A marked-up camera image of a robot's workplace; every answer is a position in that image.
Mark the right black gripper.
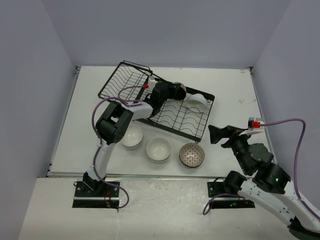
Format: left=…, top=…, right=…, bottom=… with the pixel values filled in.
left=207, top=124, right=253, bottom=173

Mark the black glazed tan bowl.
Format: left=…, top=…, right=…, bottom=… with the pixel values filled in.
left=173, top=83, right=187, bottom=97

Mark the white bowl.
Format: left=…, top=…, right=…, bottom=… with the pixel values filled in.
left=186, top=93, right=208, bottom=112
left=121, top=124, right=144, bottom=148
left=122, top=143, right=142, bottom=151

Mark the plain tan bowl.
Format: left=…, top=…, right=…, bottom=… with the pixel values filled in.
left=146, top=137, right=172, bottom=159

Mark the tan bowl with leaf motif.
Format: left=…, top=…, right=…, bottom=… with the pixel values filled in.
left=148, top=156, right=170, bottom=164

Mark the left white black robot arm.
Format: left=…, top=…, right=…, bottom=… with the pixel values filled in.
left=82, top=81, right=187, bottom=197

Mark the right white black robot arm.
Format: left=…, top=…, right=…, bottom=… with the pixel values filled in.
left=208, top=125, right=320, bottom=240

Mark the red patterned bowl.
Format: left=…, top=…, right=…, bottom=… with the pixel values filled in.
left=178, top=143, right=205, bottom=168

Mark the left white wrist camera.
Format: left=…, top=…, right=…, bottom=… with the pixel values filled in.
left=143, top=75, right=158, bottom=91

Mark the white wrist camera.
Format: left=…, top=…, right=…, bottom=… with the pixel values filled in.
left=239, top=117, right=264, bottom=136
left=143, top=75, right=158, bottom=91

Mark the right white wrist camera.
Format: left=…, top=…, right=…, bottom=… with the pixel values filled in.
left=239, top=117, right=264, bottom=136

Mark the black wire dish rack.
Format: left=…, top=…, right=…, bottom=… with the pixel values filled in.
left=98, top=61, right=215, bottom=143

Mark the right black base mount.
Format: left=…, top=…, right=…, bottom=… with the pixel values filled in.
left=207, top=177, right=255, bottom=209

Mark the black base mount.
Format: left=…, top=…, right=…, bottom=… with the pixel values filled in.
left=72, top=181, right=120, bottom=210
left=207, top=177, right=255, bottom=209

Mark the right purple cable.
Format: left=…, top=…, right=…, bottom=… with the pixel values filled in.
left=202, top=118, right=320, bottom=218

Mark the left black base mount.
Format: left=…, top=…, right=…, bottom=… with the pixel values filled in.
left=72, top=181, right=120, bottom=210

